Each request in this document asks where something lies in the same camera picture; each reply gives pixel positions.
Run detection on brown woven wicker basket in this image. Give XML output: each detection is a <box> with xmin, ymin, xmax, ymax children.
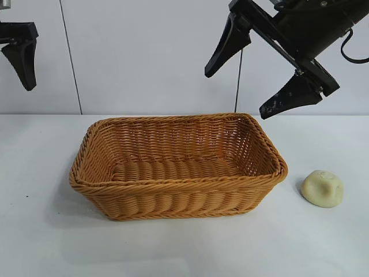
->
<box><xmin>68</xmin><ymin>113</ymin><xmax>289</xmax><ymax>222</ymax></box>

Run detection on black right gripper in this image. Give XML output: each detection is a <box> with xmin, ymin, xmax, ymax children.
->
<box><xmin>204</xmin><ymin>0</ymin><xmax>358</xmax><ymax>119</ymax></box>

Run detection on pale yellow egg yolk pastry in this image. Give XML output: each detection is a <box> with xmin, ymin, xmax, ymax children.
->
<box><xmin>301</xmin><ymin>170</ymin><xmax>345</xmax><ymax>208</ymax></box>

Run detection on black cable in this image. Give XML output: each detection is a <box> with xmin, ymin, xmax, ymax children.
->
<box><xmin>340</xmin><ymin>28</ymin><xmax>369</xmax><ymax>63</ymax></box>

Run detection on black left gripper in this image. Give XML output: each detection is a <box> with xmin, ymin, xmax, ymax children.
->
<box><xmin>0</xmin><ymin>21</ymin><xmax>39</xmax><ymax>92</ymax></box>

